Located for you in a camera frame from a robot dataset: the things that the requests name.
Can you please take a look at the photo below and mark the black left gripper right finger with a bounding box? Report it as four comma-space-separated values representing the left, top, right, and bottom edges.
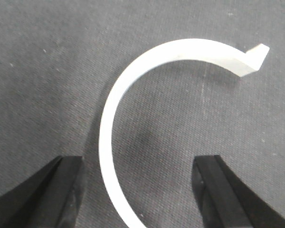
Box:
192, 155, 285, 228

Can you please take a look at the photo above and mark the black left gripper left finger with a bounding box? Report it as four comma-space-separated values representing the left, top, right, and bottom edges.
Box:
0, 156, 84, 228

